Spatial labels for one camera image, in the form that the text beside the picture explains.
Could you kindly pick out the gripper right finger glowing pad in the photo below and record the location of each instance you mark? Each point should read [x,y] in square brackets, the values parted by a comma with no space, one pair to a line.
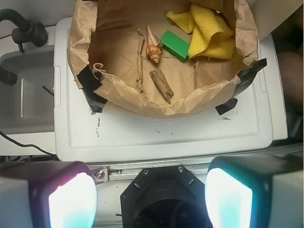
[264,191]

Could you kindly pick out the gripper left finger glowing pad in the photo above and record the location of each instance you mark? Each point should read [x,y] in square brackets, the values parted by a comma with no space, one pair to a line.
[47,194]

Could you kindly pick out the orange spiral sea shell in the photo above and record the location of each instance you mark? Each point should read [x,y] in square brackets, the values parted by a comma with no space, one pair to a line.
[154,46]

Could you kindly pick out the grey sink basin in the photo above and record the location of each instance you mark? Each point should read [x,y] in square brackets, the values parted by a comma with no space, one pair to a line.
[28,105]

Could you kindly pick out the black tape piece lower right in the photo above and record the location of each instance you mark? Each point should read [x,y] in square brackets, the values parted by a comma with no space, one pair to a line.
[227,106]

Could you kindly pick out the black tape strip right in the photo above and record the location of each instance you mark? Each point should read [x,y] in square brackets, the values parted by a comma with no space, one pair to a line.
[247,76]

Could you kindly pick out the black tape strip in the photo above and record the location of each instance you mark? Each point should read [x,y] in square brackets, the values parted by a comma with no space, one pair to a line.
[247,76]
[91,81]

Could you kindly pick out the black tape strip left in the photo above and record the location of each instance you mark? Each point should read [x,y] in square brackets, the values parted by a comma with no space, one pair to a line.
[91,81]

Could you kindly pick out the brown wood bark piece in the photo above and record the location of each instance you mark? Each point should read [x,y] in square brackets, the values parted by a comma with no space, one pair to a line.
[161,83]

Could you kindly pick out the brown paper bag tray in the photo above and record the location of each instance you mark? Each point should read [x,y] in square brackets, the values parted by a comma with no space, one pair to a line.
[110,36]

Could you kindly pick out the yellow microfiber cloth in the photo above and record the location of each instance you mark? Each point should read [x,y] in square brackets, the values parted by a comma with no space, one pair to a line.
[211,36]

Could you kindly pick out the black faucet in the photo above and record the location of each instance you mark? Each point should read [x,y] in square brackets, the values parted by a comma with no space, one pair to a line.
[26,31]

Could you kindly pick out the green rectangular block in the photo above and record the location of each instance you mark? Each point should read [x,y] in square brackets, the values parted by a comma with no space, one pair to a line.
[175,45]

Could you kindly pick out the black octagonal mount plate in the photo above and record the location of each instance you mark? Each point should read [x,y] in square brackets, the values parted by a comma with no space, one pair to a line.
[165,197]

